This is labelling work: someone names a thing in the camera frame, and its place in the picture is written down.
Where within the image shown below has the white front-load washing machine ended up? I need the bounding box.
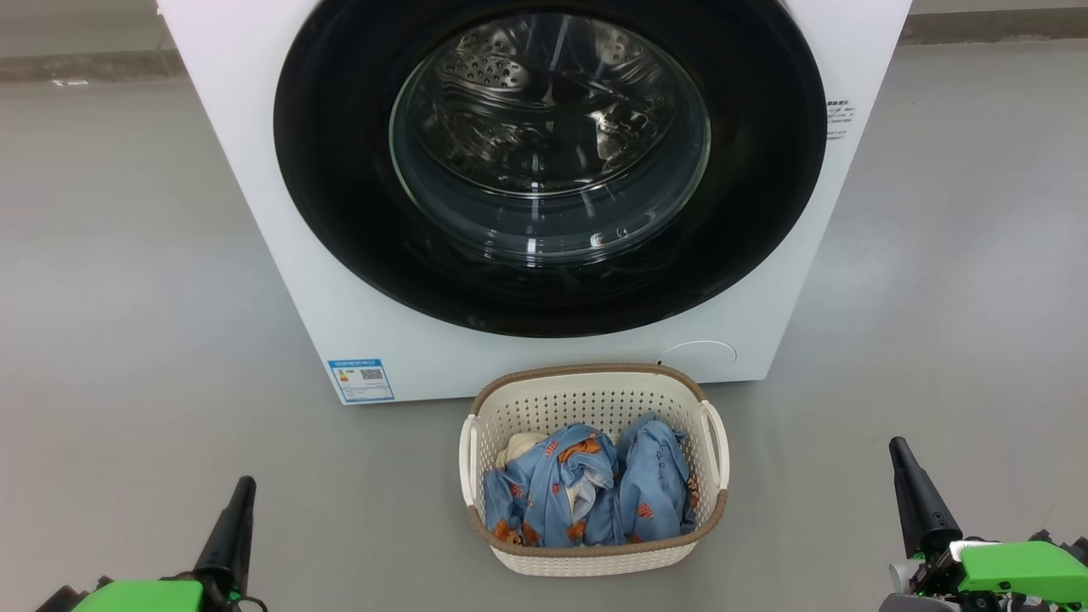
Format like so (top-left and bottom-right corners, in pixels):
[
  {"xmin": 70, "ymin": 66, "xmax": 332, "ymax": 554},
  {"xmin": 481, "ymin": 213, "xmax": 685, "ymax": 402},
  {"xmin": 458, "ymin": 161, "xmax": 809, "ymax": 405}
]
[{"xmin": 157, "ymin": 0, "xmax": 913, "ymax": 405}]

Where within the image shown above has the black round glass washer door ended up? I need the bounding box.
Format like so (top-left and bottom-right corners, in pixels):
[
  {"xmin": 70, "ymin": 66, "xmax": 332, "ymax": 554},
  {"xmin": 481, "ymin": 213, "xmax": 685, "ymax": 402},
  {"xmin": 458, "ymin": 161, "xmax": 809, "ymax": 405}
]
[{"xmin": 274, "ymin": 0, "xmax": 828, "ymax": 338}]

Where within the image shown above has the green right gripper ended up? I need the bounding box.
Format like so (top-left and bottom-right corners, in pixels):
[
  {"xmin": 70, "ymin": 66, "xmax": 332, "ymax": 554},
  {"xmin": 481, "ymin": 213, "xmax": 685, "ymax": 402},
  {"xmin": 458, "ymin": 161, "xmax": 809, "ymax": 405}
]
[{"xmin": 880, "ymin": 437, "xmax": 1088, "ymax": 612}]

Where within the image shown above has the washing machine steel drum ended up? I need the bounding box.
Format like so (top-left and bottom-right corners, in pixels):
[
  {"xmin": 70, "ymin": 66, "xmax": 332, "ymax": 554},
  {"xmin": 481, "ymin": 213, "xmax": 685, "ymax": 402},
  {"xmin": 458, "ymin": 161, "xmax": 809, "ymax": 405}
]
[{"xmin": 399, "ymin": 13, "xmax": 706, "ymax": 256}]

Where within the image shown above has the blue energy label sticker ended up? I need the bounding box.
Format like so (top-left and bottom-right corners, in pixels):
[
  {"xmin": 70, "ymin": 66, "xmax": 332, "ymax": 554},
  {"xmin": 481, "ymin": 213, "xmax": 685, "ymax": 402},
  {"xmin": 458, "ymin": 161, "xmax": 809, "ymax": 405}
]
[{"xmin": 328, "ymin": 358, "xmax": 396, "ymax": 404}]

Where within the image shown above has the round white filter cover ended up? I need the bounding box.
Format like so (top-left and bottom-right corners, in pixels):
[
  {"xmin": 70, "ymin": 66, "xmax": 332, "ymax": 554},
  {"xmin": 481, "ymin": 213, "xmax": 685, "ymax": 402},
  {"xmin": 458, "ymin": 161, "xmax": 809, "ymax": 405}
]
[{"xmin": 659, "ymin": 340, "xmax": 738, "ymax": 377}]

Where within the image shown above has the cream perforated laundry basket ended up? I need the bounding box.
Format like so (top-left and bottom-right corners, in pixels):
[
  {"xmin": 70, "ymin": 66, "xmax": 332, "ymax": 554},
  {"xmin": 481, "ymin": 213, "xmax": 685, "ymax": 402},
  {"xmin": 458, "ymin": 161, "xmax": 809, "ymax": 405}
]
[{"xmin": 459, "ymin": 364, "xmax": 730, "ymax": 577}]

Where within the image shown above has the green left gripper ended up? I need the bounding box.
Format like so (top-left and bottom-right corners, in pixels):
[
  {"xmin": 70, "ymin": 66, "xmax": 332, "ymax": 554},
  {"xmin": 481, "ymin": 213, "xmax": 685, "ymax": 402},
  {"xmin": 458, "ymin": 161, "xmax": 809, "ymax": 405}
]
[{"xmin": 34, "ymin": 476, "xmax": 266, "ymax": 612}]

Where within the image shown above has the blue bear-print garment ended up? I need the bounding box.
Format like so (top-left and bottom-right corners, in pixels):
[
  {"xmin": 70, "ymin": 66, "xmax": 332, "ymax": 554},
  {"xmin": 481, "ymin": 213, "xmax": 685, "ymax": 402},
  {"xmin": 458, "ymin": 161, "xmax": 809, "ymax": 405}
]
[{"xmin": 483, "ymin": 423, "xmax": 626, "ymax": 547}]

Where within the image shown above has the blue garment with writing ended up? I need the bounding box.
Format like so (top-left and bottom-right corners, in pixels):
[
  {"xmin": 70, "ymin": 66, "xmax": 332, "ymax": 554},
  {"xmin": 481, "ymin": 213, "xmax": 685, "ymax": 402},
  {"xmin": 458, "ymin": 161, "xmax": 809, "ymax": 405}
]
[{"xmin": 614, "ymin": 414, "xmax": 700, "ymax": 543}]

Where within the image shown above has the printed warning text label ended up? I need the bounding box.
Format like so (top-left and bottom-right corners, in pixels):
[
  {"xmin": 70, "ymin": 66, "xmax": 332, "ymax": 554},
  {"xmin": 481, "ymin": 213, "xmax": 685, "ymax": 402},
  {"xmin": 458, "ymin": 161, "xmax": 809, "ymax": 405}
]
[{"xmin": 824, "ymin": 99, "xmax": 858, "ymax": 141}]

